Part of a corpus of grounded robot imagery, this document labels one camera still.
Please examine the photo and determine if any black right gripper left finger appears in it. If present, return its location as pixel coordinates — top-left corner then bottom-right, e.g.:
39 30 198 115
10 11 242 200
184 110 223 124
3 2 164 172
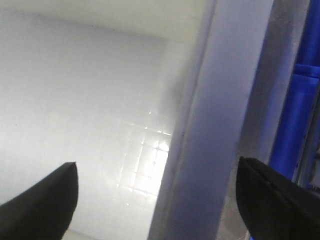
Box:
0 162 78 240

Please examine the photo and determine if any blue bin upper right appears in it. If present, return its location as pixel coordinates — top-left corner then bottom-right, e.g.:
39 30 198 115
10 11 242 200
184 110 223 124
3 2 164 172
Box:
269 0 320 192

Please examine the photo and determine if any white plastic tote bin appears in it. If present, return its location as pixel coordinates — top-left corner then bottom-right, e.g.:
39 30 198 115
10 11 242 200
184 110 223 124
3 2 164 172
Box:
0 0 311 240

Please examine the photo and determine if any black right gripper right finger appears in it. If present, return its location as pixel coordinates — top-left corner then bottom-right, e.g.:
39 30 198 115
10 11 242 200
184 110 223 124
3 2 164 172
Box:
235 157 320 240

